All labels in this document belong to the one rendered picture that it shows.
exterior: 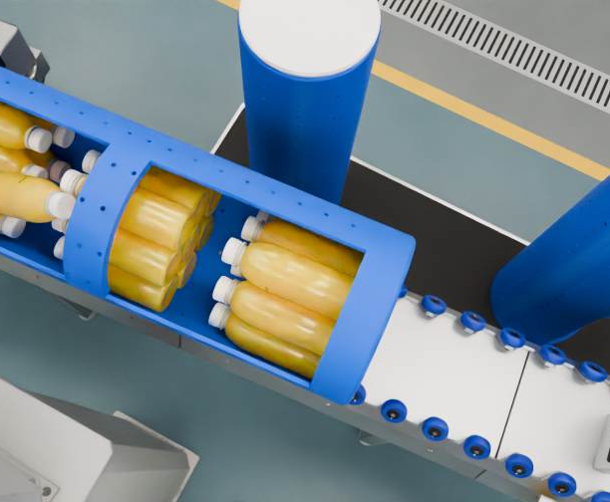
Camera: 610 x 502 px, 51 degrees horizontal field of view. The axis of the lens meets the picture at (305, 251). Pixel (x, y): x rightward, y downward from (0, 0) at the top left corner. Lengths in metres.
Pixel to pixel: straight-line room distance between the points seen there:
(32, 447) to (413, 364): 0.64
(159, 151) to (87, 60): 1.66
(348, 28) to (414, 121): 1.17
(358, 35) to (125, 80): 1.38
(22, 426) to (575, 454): 0.90
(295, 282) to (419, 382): 0.36
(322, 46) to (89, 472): 0.85
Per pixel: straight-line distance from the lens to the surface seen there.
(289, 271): 0.93
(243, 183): 0.95
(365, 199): 2.11
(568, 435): 1.26
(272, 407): 2.08
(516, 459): 1.17
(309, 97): 1.31
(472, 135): 2.48
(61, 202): 1.02
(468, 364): 1.21
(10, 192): 1.07
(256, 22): 1.32
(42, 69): 1.81
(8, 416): 1.00
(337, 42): 1.30
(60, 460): 0.97
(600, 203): 1.46
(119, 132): 1.02
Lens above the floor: 2.08
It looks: 71 degrees down
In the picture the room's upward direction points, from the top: 8 degrees clockwise
